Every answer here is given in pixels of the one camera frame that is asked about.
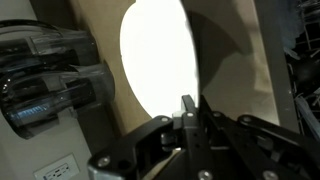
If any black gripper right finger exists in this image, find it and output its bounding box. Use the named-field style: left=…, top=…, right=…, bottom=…
left=199, top=94, right=320, bottom=180

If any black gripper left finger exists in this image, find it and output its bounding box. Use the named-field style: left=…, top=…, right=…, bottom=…
left=87, top=94, right=214, bottom=180

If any white dinner plate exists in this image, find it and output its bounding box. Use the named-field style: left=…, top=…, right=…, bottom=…
left=119, top=0, right=202, bottom=119

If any black coffee maker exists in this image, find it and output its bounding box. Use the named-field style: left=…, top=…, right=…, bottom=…
left=0, top=19, right=116, bottom=140

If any white wall outlet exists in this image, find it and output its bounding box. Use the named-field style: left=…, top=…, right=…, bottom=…
left=32, top=153, right=82, bottom=180

